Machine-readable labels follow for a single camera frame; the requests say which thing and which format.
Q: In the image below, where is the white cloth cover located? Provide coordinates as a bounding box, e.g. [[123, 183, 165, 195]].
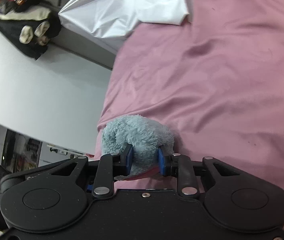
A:
[[58, 0, 193, 40]]

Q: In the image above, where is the pink bed sheet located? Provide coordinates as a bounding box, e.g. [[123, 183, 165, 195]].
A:
[[98, 0, 284, 189]]

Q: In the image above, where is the light blue plush toy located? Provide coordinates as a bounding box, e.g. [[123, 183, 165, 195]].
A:
[[101, 115, 174, 180]]

